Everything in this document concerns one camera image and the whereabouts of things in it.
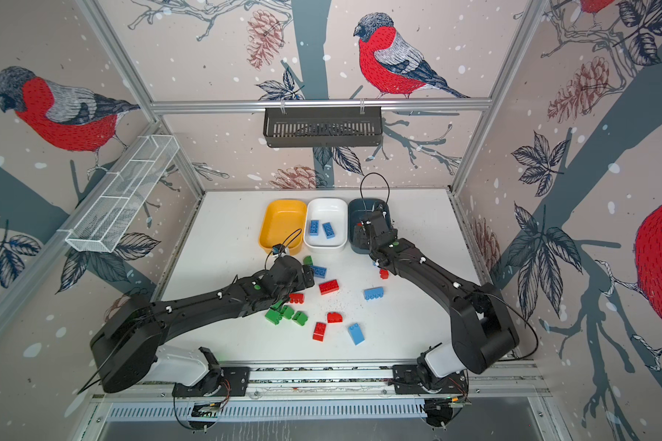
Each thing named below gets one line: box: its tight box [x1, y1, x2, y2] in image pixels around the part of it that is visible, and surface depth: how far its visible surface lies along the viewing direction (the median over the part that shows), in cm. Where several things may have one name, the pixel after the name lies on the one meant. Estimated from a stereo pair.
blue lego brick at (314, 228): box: [309, 219, 320, 237], surface depth 108 cm
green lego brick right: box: [291, 310, 309, 327], surface depth 85 cm
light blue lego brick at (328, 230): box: [321, 222, 336, 240], surface depth 106 cm
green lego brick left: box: [264, 308, 283, 326], surface depth 85 cm
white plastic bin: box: [303, 197, 349, 253], surface depth 109 cm
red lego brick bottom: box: [312, 321, 327, 342], surface depth 83 cm
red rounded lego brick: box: [327, 312, 343, 324], surface depth 85 cm
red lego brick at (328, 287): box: [318, 279, 340, 296], surface depth 92 cm
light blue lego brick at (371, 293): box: [363, 286, 385, 301], surface depth 91 cm
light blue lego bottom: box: [348, 323, 366, 346], surface depth 82 cm
